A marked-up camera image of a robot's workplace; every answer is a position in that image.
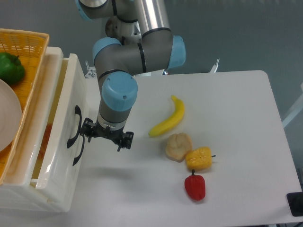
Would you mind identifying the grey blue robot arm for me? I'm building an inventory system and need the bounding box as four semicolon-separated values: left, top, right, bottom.
76;0;186;149

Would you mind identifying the black device at table edge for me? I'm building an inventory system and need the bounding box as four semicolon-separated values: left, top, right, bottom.
286;192;303;217

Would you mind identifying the yellow bell pepper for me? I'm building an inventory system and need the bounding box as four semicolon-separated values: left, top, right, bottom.
185;147;216;171

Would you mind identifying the croissant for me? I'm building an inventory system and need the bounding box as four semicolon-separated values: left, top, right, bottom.
38;123;53;159

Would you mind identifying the green bell pepper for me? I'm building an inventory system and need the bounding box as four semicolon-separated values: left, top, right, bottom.
0;52;25;85

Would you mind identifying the red bell pepper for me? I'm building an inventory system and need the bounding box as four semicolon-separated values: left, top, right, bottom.
184;169;206;201

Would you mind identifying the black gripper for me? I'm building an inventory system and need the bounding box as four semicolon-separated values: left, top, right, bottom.
80;117;134;152

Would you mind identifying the orange woven basket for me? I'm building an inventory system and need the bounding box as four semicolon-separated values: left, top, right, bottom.
0;28;49;183

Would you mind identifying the white drawer cabinet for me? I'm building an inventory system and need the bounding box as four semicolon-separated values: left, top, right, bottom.
0;46;79;213

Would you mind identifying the pale bread roll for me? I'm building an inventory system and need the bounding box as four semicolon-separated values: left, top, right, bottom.
165;133;193;162

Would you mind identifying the white plate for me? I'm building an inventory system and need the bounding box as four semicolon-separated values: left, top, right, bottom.
0;80;22;151

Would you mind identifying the yellow banana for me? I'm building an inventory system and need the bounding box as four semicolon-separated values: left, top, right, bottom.
148;95;185;138

